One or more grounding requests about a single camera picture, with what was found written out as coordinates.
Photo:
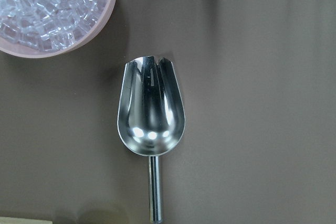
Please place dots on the metal ice scoop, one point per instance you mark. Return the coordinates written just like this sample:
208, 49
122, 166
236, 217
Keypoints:
151, 118

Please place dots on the pink bowl of ice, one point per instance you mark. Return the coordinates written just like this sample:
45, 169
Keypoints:
45, 28

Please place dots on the bamboo cutting board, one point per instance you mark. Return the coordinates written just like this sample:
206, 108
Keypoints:
12, 220

